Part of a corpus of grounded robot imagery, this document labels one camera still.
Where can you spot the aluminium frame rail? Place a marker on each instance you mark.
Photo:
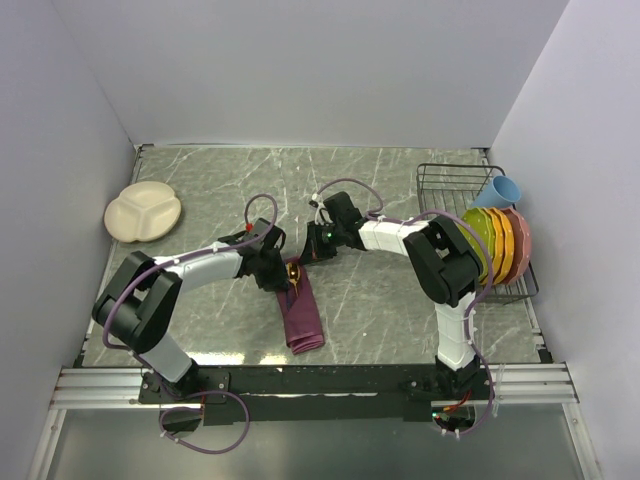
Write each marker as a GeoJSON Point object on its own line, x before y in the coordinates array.
{"type": "Point", "coordinates": [111, 388]}

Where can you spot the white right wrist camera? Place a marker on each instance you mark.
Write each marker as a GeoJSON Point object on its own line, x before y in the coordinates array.
{"type": "Point", "coordinates": [321, 217]}

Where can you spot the pink scalloped plate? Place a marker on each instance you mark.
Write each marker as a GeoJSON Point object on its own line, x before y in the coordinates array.
{"type": "Point", "coordinates": [522, 245]}

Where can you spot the cream divided ceramic plate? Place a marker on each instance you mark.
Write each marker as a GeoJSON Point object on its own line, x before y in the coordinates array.
{"type": "Point", "coordinates": [142, 212]}

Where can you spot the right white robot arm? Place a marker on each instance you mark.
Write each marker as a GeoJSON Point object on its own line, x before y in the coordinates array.
{"type": "Point", "coordinates": [446, 267]}

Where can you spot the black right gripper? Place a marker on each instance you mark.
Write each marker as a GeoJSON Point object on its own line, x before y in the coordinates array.
{"type": "Point", "coordinates": [313, 247]}

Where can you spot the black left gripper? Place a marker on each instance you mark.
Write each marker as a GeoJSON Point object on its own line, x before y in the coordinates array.
{"type": "Point", "coordinates": [279, 280]}

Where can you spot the purple cloth napkin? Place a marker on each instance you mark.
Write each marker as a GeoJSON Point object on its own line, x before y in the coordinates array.
{"type": "Point", "coordinates": [301, 318]}

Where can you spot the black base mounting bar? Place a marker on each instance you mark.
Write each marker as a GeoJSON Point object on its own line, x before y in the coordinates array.
{"type": "Point", "coordinates": [316, 392]}

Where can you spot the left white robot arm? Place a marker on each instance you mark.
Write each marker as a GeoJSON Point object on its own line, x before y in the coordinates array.
{"type": "Point", "coordinates": [137, 304]}

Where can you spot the orange scalloped plate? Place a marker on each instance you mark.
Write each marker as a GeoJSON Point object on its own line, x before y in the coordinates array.
{"type": "Point", "coordinates": [503, 246]}

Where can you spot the light blue plastic cup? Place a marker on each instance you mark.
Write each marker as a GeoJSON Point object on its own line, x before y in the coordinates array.
{"type": "Point", "coordinates": [500, 192]}

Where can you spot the gold metal spoon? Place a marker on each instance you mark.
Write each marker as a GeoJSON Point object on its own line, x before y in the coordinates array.
{"type": "Point", "coordinates": [294, 276]}

